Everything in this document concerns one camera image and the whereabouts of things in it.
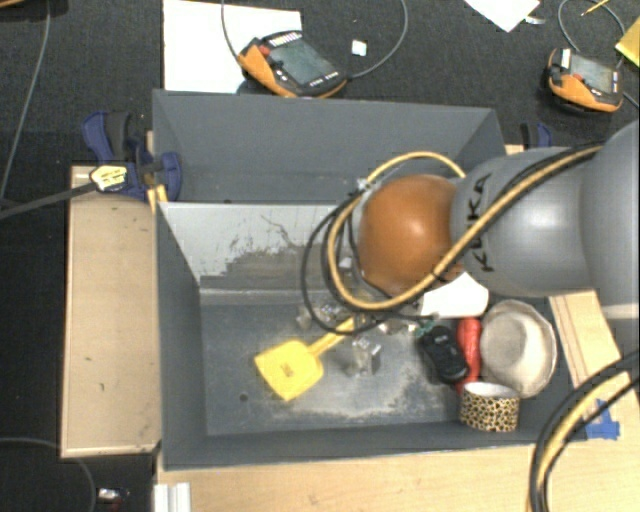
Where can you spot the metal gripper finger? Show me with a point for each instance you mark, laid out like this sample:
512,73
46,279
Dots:
327,313
364,354

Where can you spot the black computer mouse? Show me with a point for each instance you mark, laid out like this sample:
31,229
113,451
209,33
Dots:
445,356

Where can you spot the yellow toy shovel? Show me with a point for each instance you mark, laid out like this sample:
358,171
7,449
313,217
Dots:
290,369

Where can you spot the red toy figure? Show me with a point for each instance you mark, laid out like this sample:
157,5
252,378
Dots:
470,345

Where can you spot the leopard print tape roll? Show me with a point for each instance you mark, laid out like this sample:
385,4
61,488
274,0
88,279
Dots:
487,411

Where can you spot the beige bowl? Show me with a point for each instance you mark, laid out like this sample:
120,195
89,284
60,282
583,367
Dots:
520,347

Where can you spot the grey metal bin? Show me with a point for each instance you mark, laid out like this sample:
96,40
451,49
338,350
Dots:
280,150

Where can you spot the pale wood board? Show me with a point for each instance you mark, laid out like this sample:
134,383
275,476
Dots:
110,320

